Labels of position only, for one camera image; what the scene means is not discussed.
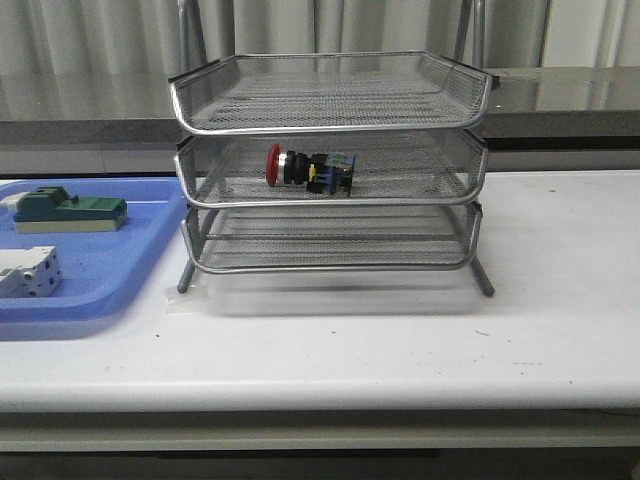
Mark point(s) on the red emergency push button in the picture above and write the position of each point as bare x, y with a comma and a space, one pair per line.
322, 173

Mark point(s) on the blue plastic tray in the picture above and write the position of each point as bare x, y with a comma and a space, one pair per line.
102, 271

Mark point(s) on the grey stone counter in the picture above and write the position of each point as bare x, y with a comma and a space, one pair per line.
532, 108

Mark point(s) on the white curtain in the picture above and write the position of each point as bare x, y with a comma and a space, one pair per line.
114, 37

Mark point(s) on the green terminal block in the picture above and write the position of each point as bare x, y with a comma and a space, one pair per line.
51, 209

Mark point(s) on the white circuit breaker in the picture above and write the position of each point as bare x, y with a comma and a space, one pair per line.
30, 273

